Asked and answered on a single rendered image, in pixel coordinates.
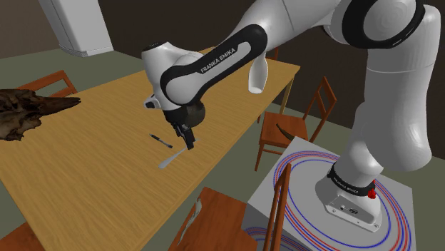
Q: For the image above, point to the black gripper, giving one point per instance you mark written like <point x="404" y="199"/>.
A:
<point x="174" y="117"/>

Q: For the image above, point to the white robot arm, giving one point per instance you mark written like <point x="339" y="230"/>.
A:
<point x="393" y="104"/>

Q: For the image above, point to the black pen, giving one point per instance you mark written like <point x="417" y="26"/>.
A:
<point x="160" y="140"/>

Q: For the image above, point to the dark brown round object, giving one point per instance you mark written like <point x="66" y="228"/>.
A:
<point x="197" y="114"/>

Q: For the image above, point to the silver spoon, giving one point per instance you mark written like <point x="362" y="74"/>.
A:
<point x="172" y="160"/>

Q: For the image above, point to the light wooden table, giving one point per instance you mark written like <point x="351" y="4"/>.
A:
<point x="104" y="146"/>

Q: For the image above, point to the pale grey slender object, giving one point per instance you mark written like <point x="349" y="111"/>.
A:
<point x="193" y="217"/>

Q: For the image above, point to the white vase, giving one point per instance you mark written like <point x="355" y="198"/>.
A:
<point x="258" y="76"/>

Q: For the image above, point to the red-brown wooden chair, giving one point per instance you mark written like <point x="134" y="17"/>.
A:
<point x="283" y="130"/>
<point x="52" y="80"/>
<point x="17" y="241"/>
<point x="273" y="55"/>
<point x="222" y="222"/>

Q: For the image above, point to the dark curved object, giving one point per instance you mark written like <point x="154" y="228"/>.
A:
<point x="284" y="133"/>

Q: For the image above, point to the white refrigerator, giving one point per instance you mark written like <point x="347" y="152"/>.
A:
<point x="83" y="24"/>

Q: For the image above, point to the dark brown animal skull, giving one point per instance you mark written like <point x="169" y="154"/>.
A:
<point x="21" y="111"/>

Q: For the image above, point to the grey ringed robot stand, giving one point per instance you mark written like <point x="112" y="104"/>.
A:
<point x="351" y="240"/>

